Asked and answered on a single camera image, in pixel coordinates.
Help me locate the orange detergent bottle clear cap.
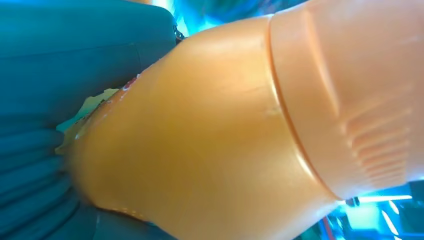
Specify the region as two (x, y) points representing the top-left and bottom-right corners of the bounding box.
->
(56, 0), (424, 240)

